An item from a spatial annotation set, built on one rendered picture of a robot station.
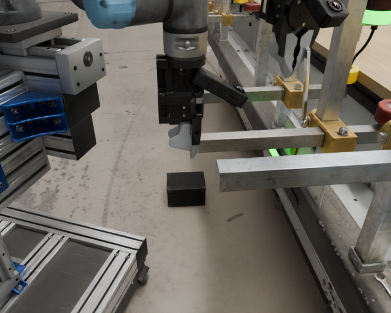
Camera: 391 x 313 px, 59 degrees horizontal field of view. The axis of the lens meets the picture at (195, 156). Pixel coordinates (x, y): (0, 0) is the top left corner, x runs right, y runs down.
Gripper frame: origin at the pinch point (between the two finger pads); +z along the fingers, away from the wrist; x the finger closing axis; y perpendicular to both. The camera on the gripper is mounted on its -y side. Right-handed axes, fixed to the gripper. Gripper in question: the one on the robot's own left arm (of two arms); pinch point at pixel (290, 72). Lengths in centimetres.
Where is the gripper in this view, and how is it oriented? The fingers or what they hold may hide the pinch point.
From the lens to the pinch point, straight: 68.8
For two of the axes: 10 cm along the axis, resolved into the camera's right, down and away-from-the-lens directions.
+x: -8.9, 2.5, -3.8
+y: -4.6, -5.2, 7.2
